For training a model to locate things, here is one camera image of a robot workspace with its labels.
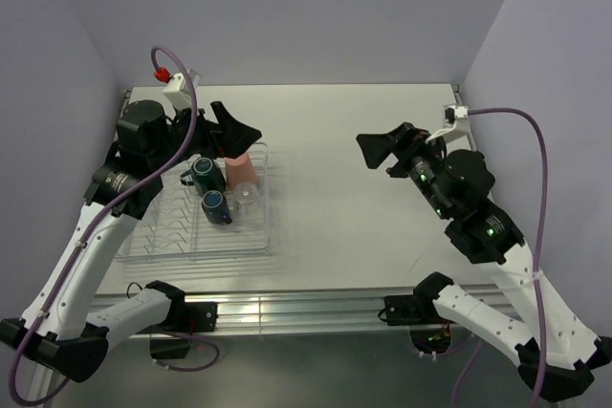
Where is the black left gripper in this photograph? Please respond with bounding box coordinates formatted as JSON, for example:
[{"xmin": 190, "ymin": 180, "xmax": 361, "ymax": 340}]
[{"xmin": 148, "ymin": 100, "xmax": 260, "ymax": 174}]

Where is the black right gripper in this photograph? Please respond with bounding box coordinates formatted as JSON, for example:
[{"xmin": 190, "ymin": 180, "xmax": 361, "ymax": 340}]
[{"xmin": 355, "ymin": 119, "xmax": 452, "ymax": 218}]

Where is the pink plastic tumbler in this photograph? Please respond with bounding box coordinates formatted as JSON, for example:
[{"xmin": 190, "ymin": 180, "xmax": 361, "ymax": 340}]
[{"xmin": 224, "ymin": 152, "xmax": 259, "ymax": 191}]

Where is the dark green ceramic mug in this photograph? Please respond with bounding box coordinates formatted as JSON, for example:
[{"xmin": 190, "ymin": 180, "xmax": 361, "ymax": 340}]
[{"xmin": 180, "ymin": 157, "xmax": 227, "ymax": 197}]

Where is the large clear glass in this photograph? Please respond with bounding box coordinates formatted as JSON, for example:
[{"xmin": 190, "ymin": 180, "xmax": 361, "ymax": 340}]
[{"xmin": 232, "ymin": 182, "xmax": 265, "ymax": 228}]

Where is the dark blue ceramic cup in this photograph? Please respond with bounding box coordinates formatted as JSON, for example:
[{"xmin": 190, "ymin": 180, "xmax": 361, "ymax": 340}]
[{"xmin": 201, "ymin": 190, "xmax": 232, "ymax": 225}]

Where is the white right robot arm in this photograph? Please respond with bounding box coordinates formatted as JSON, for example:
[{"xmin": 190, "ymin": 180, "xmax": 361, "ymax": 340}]
[{"xmin": 356, "ymin": 122, "xmax": 611, "ymax": 402}]

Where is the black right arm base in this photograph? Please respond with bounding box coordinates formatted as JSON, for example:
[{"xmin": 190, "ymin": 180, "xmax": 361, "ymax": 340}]
[{"xmin": 377, "ymin": 294, "xmax": 470, "ymax": 357}]

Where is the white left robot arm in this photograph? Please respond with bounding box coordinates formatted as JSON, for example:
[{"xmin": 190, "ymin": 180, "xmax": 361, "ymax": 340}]
[{"xmin": 1, "ymin": 100, "xmax": 262, "ymax": 382}]

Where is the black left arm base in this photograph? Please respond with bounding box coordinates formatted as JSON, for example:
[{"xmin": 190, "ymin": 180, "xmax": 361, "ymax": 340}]
[{"xmin": 141, "ymin": 301, "xmax": 221, "ymax": 371}]

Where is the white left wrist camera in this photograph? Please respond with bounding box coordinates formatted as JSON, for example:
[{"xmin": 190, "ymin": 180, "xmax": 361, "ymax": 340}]
[{"xmin": 154, "ymin": 67, "xmax": 191, "ymax": 112}]

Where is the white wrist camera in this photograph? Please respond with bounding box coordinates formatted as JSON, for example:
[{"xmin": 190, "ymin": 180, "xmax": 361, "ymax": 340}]
[
  {"xmin": 154, "ymin": 67, "xmax": 191, "ymax": 112},
  {"xmin": 426, "ymin": 104, "xmax": 471, "ymax": 144}
]

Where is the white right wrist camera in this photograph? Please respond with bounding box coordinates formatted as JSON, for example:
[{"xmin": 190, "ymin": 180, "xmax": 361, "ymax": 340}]
[{"xmin": 426, "ymin": 104, "xmax": 471, "ymax": 144}]

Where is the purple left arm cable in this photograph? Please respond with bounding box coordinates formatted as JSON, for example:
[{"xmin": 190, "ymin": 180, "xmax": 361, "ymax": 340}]
[{"xmin": 7, "ymin": 45, "xmax": 221, "ymax": 407}]

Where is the aluminium front rail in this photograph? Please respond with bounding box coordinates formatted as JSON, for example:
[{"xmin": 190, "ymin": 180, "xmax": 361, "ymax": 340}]
[{"xmin": 46, "ymin": 286, "xmax": 549, "ymax": 342}]

